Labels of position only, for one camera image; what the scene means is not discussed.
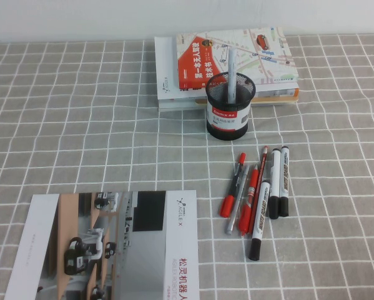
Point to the slim white marker black cap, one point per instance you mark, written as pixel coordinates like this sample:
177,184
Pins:
274,175
284,175

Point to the black mesh pen holder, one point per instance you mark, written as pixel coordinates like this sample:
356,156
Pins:
227,118

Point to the red and black ballpoint pen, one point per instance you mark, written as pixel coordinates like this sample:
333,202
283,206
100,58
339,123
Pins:
227,204

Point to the silver pen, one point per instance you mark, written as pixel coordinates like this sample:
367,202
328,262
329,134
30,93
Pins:
233,215

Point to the red marker pen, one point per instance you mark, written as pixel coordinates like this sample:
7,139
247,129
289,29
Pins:
246,215

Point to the light grey pen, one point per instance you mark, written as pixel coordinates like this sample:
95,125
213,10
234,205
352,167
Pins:
231,72

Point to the red pencil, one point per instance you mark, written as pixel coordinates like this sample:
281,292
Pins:
261,170

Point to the white AgileX booklet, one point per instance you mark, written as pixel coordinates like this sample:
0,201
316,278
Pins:
165,62

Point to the large white board marker black cap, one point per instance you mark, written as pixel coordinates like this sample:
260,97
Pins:
261,212

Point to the AgileX robot photo brochure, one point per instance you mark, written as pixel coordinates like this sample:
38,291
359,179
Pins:
149,250

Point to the grey white-checked tablecloth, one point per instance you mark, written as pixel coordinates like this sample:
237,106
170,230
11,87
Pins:
80,125

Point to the map cover book red panel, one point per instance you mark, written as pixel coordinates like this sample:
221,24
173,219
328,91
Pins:
252,56

